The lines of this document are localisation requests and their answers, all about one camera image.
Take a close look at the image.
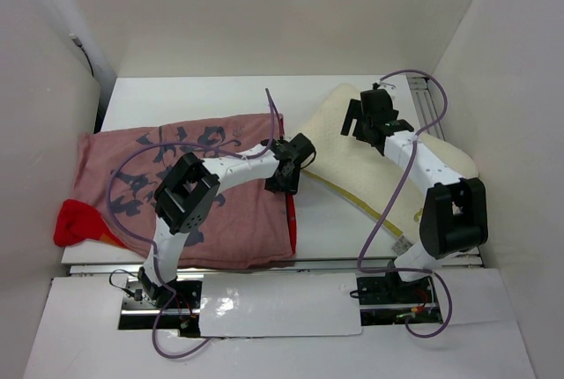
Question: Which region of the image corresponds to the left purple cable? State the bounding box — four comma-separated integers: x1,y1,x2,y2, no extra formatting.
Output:
104,86,287,360

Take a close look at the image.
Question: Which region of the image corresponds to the cream pillow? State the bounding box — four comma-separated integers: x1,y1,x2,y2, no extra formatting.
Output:
287,84,479,258

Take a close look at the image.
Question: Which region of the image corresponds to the black wall cable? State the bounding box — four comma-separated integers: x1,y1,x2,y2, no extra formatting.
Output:
70,33,96,76

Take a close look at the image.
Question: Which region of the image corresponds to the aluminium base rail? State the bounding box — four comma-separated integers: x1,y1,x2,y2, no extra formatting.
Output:
68,257,444,340

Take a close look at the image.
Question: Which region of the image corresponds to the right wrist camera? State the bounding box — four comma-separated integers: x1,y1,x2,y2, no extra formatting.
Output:
372,81,397,92

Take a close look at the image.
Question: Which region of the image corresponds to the red patterned pillowcase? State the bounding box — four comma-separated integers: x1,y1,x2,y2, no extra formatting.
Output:
53,114,296,269

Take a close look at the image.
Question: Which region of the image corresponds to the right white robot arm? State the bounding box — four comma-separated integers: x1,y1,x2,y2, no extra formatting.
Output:
341,88,488,301

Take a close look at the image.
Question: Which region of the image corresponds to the purple cable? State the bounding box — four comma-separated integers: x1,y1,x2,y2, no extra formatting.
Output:
104,86,287,360
357,69,455,338

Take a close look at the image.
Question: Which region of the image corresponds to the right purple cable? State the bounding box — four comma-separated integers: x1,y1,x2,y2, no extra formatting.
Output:
357,69,455,338

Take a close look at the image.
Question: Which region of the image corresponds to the right aluminium side rail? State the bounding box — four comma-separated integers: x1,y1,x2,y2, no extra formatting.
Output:
406,74,440,127

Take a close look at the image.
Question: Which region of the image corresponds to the white cover plate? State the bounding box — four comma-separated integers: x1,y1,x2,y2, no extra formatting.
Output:
198,273,362,338

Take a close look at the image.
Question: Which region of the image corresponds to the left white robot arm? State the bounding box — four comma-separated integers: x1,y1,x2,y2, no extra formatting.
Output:
138,133,316,308

